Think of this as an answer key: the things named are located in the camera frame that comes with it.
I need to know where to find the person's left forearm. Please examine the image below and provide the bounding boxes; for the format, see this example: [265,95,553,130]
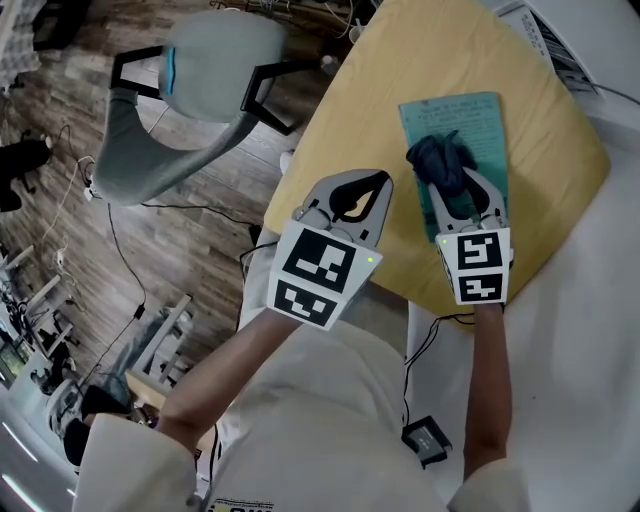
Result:
[157,303,301,449]

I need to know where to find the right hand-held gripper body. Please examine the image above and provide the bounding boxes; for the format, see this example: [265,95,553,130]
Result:
[434,221,517,307]

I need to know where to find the person's white shirt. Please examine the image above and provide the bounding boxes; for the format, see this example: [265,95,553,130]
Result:
[74,244,531,512]

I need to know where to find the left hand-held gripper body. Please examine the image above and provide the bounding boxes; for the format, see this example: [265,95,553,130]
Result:
[266,201,385,332]

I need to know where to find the thin dark wall cable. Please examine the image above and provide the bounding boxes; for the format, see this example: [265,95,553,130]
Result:
[592,82,640,107]

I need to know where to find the black battery pack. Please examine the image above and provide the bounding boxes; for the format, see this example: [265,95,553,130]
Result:
[401,414,454,470]

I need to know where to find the pale wooden frame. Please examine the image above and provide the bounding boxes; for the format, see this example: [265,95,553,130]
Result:
[127,293,195,387]

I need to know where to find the dark blue cloth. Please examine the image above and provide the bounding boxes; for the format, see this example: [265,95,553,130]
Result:
[405,129,481,199]

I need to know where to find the grey chair with black frame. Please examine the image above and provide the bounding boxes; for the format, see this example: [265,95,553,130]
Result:
[93,9,321,207]

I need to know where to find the teal green mat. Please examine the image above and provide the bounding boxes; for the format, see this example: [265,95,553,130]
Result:
[398,91,511,244]

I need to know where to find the person's right forearm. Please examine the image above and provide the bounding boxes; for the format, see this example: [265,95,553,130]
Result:
[462,302,516,482]

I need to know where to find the teal fabric strap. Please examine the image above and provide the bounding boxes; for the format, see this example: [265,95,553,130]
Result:
[162,47,180,96]

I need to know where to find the black office chair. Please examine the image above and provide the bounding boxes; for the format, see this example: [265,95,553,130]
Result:
[0,130,54,211]

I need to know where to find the table with checkered cloth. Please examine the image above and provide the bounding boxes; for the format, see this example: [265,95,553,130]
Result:
[0,0,76,89]

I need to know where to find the black battery pack cable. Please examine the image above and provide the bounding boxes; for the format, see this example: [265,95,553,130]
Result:
[402,312,476,426]

